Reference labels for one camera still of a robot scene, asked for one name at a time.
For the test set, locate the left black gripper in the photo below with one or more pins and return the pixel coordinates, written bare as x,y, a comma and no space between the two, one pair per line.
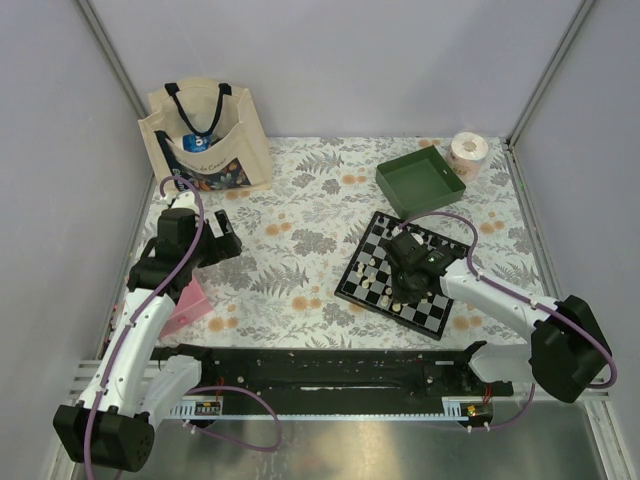
221,247

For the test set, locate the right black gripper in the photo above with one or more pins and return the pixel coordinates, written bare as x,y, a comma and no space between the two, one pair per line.
401,296

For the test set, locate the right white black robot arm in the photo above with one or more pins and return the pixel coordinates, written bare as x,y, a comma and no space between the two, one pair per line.
563,350

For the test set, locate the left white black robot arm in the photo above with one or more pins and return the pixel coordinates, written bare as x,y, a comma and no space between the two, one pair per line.
114,421

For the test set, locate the black white chess board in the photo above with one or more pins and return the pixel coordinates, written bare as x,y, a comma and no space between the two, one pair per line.
428,319

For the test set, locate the floral table mat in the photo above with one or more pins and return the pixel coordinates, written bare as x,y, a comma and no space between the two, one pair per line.
299,236

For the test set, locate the green plastic tray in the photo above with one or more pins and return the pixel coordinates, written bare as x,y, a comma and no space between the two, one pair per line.
418,183

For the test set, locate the cream canvas tote bag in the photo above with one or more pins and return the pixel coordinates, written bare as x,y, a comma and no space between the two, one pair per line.
208,133

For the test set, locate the toilet paper roll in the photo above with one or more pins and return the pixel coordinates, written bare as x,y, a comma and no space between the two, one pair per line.
466,154

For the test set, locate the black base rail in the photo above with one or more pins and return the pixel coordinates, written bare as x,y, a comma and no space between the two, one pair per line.
341,382

